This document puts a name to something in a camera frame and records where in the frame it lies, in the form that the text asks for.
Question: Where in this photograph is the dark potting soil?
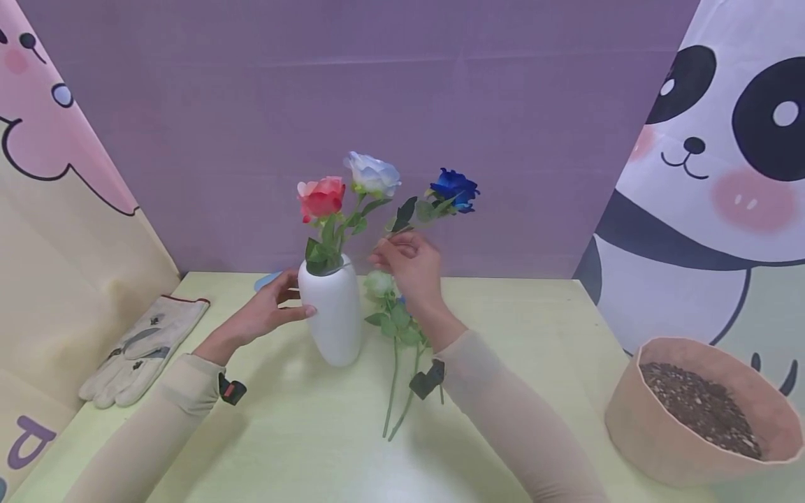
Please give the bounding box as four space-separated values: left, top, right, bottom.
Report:
639 361 766 461

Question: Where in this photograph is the dark blue artificial rose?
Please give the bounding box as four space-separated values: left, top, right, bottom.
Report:
384 167 481 242

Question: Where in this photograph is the person's left hand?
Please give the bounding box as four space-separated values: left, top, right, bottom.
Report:
208 270 317 364

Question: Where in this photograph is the black wrist band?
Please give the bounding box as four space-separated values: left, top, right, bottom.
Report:
218 374 247 407
409 358 447 401

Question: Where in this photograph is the white-green artificial rose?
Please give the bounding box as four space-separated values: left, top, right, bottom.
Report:
363 270 423 439

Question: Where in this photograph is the tan round plant pot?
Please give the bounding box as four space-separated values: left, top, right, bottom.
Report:
604 337 805 488

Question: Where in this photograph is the person's left forearm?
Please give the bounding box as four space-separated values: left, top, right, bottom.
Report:
63 339 229 503

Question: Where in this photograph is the person's right hand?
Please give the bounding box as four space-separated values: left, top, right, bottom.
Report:
368 231 455 330

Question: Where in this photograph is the person's right forearm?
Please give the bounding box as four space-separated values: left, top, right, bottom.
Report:
418 313 608 503

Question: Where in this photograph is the red artificial rose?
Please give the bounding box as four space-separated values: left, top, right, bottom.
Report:
296 175 348 275

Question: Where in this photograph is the beige leather work glove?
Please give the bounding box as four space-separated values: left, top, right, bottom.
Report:
78 294 211 410

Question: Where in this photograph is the white ceramic vase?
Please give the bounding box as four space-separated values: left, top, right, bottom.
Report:
297 253 364 368

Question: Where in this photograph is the white pale-blue artificial rose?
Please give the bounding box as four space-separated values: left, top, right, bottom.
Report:
314 151 403 273

